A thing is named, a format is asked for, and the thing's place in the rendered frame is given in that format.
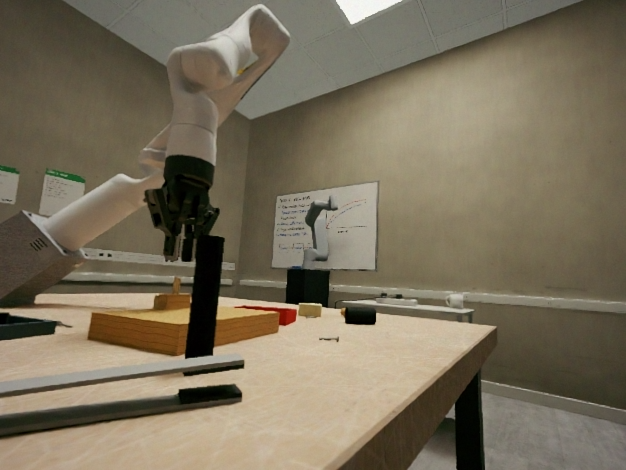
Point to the red shallow tray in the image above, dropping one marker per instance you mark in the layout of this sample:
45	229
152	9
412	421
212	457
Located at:
286	317

